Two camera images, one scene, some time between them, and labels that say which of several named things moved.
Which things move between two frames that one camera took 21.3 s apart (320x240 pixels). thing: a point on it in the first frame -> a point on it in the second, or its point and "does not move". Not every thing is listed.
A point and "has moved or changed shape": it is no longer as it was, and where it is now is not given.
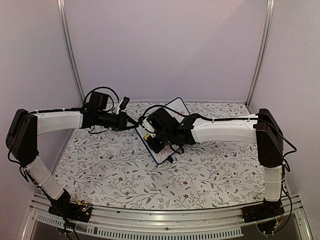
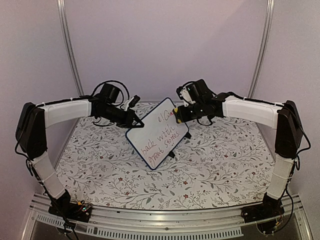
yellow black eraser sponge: (147, 135) -> (175, 111)
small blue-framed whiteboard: (177, 109) has moved or changed shape
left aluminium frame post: (72, 51) does not move
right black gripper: (154, 148) -> (184, 117)
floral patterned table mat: (114, 168) does not move
